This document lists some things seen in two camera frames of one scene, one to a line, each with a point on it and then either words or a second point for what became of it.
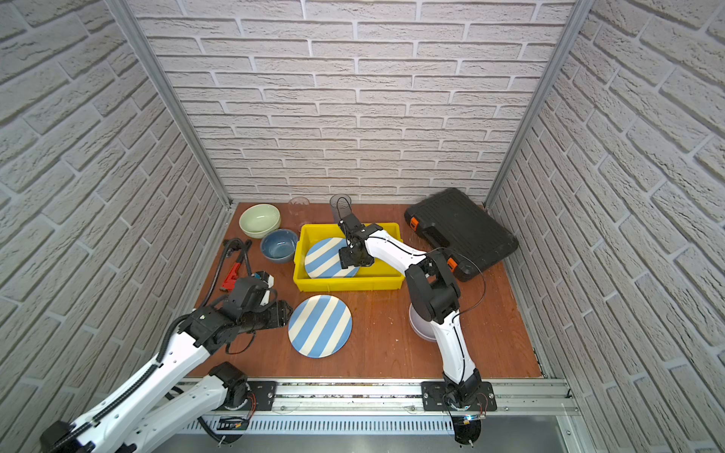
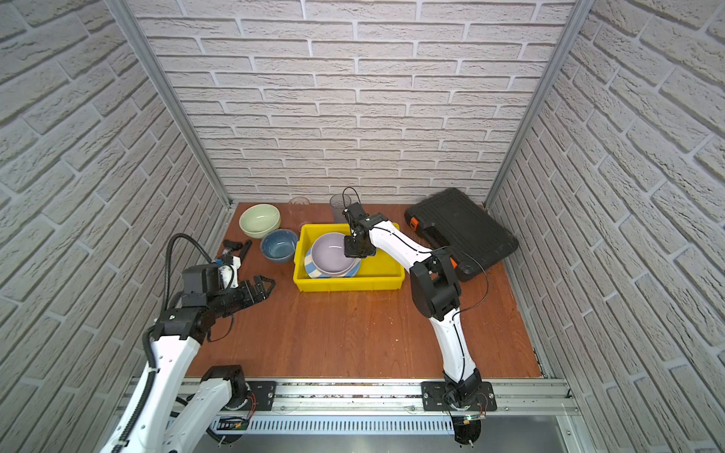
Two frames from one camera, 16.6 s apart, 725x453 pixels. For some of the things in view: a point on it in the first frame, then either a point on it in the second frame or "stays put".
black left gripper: x=284 y=312 -> x=258 y=293
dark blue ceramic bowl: x=278 y=245 stays put
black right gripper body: x=350 y=257 stays put
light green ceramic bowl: x=258 y=219 stays put
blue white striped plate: x=320 y=326 -> x=314 y=273
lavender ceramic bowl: x=421 y=325 -> x=328 y=254
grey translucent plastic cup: x=341 y=204 stays put
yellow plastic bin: x=380 y=276 stays put
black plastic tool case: x=469 y=235 stays put
